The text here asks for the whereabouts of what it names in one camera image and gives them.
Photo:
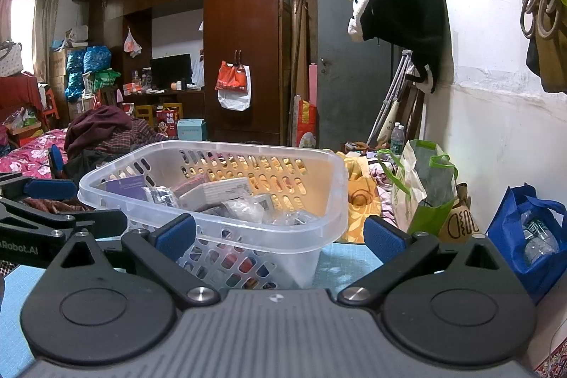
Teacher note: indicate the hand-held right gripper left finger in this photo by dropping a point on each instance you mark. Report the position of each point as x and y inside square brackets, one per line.
[175, 235]

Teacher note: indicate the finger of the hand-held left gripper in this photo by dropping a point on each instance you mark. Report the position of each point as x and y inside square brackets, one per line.
[102, 221]
[51, 189]

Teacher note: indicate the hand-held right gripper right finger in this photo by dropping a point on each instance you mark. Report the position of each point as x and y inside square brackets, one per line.
[383, 238]

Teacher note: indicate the dark item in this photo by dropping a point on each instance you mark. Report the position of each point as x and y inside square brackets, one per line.
[160, 196]

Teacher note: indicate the small purple box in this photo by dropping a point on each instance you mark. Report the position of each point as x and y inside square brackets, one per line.
[128, 187]

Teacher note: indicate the plain white box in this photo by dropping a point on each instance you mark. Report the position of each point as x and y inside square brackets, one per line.
[217, 192]

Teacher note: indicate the white plastic basket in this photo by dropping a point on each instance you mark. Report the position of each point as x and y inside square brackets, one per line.
[274, 236]

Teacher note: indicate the pink floral blanket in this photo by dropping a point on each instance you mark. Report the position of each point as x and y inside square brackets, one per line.
[31, 156]

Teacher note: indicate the yellow blanket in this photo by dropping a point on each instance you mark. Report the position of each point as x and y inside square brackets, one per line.
[361, 201]

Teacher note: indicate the green white shopping bag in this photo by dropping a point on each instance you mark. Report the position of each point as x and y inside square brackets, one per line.
[429, 183]

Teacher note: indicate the brown paper bag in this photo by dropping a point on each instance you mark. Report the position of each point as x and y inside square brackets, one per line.
[460, 225]

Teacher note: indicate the dark red clothes pile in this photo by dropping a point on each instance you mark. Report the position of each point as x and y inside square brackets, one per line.
[106, 130]

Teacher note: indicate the green label water bottle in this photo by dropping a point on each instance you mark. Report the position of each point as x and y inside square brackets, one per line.
[396, 141]

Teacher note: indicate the red cloth covered furniture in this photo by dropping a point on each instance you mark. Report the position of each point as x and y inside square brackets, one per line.
[20, 94]

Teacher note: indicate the teal box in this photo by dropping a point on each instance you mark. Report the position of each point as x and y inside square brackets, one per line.
[191, 130]

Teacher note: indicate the red cartoon box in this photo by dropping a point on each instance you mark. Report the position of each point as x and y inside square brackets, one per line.
[168, 122]

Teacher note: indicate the blue plastic bag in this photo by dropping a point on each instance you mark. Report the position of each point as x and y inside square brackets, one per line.
[98, 58]
[74, 77]

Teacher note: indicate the blue tote bag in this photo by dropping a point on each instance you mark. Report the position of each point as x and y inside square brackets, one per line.
[509, 245]

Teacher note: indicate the red printed sack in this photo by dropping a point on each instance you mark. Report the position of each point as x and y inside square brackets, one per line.
[306, 123]

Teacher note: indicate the metal crutches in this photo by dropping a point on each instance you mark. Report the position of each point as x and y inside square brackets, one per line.
[390, 99]

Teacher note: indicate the grey door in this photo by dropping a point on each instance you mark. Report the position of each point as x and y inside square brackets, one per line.
[350, 94]

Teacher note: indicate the water bottle in tote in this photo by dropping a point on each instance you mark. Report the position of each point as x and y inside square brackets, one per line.
[538, 238]

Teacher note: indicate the patterned curtain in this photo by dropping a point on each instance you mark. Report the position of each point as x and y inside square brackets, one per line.
[46, 32]

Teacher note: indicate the red white plastic bag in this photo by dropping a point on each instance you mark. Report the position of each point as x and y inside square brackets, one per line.
[232, 83]

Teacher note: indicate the white orange plastic bag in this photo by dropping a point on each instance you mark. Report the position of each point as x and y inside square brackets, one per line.
[132, 45]

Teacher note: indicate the black television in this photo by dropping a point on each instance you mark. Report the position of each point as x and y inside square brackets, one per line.
[170, 70]

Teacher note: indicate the pink roll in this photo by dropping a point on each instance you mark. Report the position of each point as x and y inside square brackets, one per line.
[313, 83]

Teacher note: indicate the brown wooden wardrobe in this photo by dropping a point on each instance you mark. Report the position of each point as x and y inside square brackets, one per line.
[248, 28]

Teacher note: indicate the olive hanging bag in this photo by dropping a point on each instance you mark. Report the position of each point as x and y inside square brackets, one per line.
[551, 59]

